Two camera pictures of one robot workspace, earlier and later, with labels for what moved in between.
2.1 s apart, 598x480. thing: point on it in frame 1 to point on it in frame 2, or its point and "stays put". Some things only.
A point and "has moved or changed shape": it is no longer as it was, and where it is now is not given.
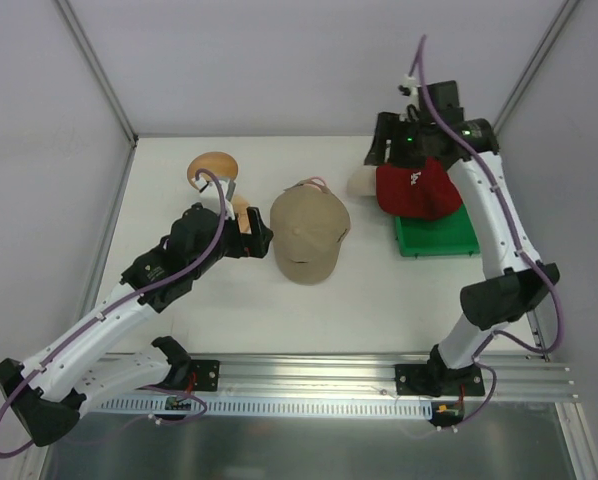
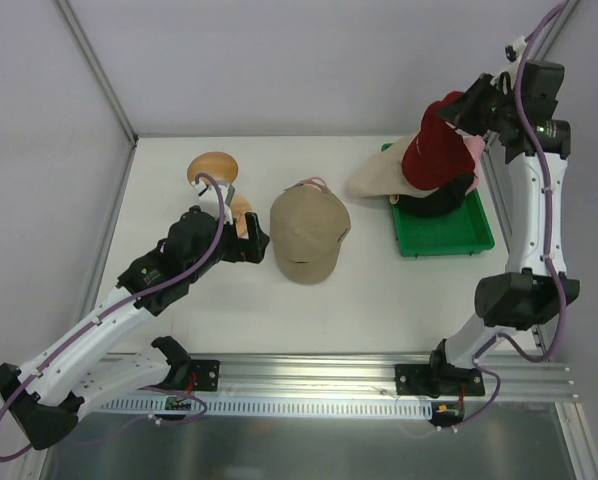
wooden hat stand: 224,166 stays put
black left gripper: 249,234 stays put
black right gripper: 396,140 to 477,101
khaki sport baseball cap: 308,225 stays put
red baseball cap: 424,191 has moved or changed shape
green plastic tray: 450,235 stays put
